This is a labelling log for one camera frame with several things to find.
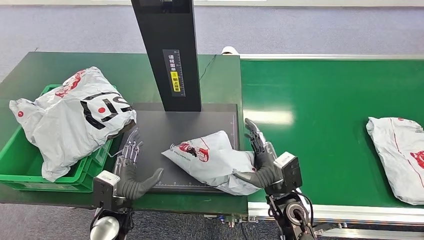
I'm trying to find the small grey red-print package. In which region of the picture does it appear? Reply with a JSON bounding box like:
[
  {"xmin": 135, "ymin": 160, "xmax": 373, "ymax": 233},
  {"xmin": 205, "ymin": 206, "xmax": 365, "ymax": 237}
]
[{"xmin": 161, "ymin": 130, "xmax": 263, "ymax": 196}]

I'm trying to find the metal connector bracket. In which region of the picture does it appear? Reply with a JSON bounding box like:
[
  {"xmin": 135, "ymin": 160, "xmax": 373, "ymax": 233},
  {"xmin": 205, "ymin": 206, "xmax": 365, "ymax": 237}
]
[{"xmin": 203, "ymin": 214, "xmax": 259, "ymax": 229}]

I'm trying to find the long grey red-print package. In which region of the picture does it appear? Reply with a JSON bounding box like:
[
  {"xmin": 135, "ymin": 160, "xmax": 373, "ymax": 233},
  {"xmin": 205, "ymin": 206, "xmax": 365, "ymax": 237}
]
[{"xmin": 365, "ymin": 116, "xmax": 424, "ymax": 206}]

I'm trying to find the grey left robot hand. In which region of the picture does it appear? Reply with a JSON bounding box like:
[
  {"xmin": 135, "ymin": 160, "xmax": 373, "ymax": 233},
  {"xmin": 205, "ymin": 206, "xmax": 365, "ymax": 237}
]
[{"xmin": 114, "ymin": 127, "xmax": 165, "ymax": 200}]

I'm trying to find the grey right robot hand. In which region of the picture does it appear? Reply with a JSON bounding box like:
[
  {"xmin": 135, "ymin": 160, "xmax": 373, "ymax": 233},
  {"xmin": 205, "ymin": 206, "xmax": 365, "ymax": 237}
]
[{"xmin": 233, "ymin": 118, "xmax": 277, "ymax": 190}]

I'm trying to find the green work table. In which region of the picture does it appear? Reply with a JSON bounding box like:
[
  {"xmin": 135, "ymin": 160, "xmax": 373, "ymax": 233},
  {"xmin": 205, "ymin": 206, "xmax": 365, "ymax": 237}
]
[{"xmin": 0, "ymin": 51, "xmax": 249, "ymax": 216}]

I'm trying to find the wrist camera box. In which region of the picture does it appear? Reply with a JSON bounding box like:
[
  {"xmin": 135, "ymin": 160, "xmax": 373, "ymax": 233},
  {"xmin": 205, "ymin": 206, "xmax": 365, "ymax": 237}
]
[
  {"xmin": 92, "ymin": 170, "xmax": 121, "ymax": 210},
  {"xmin": 273, "ymin": 151, "xmax": 303, "ymax": 196}
]

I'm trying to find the dark grey scale platform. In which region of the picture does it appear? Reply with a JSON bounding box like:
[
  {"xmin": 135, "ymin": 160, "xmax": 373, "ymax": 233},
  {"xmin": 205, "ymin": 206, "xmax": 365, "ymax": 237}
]
[{"xmin": 105, "ymin": 102, "xmax": 241, "ymax": 195}]

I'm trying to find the black scanner column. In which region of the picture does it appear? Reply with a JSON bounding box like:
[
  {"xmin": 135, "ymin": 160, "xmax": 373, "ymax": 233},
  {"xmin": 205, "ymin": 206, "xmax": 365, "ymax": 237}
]
[{"xmin": 130, "ymin": 0, "xmax": 202, "ymax": 113}]

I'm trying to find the large grey printed package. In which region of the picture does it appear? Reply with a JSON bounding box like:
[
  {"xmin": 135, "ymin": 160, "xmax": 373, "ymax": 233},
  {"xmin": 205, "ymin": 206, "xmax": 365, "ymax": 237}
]
[{"xmin": 9, "ymin": 66, "xmax": 138, "ymax": 183}]

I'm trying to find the green plastic basket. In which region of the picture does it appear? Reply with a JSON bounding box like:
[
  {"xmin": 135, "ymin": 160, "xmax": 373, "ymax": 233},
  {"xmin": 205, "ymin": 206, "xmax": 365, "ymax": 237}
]
[{"xmin": 0, "ymin": 84, "xmax": 115, "ymax": 194}]

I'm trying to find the green conveyor belt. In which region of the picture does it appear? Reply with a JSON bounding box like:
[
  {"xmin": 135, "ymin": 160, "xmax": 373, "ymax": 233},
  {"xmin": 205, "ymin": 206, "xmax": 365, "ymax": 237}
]
[{"xmin": 221, "ymin": 46, "xmax": 424, "ymax": 240}]

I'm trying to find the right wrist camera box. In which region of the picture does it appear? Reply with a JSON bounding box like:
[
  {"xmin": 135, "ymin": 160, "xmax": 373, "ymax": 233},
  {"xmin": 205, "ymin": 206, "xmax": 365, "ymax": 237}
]
[{"xmin": 273, "ymin": 151, "xmax": 303, "ymax": 196}]

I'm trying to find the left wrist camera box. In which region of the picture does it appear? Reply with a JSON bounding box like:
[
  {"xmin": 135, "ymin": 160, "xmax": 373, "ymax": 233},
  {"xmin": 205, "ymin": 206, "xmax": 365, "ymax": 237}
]
[{"xmin": 92, "ymin": 170, "xmax": 121, "ymax": 210}]

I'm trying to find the thin black cable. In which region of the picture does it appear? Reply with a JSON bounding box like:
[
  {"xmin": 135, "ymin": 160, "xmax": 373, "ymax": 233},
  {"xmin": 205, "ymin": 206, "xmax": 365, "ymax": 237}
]
[{"xmin": 198, "ymin": 54, "xmax": 217, "ymax": 81}]

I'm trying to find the black yellow ruler label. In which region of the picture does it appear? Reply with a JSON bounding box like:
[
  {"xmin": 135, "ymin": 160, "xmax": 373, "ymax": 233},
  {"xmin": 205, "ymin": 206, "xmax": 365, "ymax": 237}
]
[{"xmin": 162, "ymin": 48, "xmax": 186, "ymax": 98}]

